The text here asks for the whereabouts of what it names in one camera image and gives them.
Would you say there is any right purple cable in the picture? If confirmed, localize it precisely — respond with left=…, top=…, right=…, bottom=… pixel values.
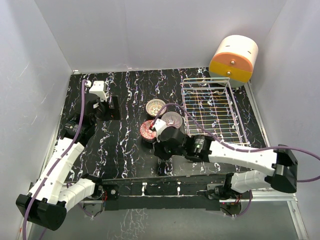
left=152, top=102, right=320, bottom=183

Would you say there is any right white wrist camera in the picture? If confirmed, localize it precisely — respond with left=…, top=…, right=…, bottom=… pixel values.
left=150, top=119, right=167, bottom=140

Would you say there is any black front mounting bar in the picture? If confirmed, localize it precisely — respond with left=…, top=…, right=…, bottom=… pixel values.
left=101, top=174, right=225, bottom=211

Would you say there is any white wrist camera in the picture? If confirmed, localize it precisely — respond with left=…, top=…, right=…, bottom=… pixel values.
left=84, top=80, right=109, bottom=102
left=150, top=119, right=167, bottom=140

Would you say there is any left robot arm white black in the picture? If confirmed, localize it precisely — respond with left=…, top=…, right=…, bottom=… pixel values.
left=15, top=94, right=121, bottom=231

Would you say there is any purple cable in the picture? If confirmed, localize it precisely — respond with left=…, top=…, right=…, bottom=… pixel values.
left=22, top=79, right=91, bottom=240
left=152, top=102, right=320, bottom=183

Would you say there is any aluminium frame rail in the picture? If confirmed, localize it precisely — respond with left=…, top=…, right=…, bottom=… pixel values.
left=219, top=79, right=310, bottom=240

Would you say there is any white wire dish rack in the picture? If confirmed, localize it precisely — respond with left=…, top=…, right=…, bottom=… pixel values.
left=181, top=77, right=250, bottom=147

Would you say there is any cream orange yellow drawer cabinet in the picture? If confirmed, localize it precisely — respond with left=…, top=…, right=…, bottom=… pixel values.
left=208, top=35, right=259, bottom=88

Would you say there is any red white patterned bowl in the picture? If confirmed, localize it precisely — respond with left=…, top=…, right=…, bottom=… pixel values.
left=139, top=120, right=157, bottom=143

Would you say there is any white orange patterned bowl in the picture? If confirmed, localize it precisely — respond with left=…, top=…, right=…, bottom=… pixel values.
left=145, top=98, right=166, bottom=117

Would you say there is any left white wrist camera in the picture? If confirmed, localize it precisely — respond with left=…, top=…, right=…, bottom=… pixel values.
left=84, top=80, right=109, bottom=102

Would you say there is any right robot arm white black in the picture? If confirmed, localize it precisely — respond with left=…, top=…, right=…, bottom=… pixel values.
left=153, top=127, right=298, bottom=200

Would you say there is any purple striped bowl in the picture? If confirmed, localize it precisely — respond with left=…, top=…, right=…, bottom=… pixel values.
left=161, top=111, right=183, bottom=129

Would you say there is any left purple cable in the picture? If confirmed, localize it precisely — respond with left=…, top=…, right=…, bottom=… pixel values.
left=22, top=79, right=91, bottom=240

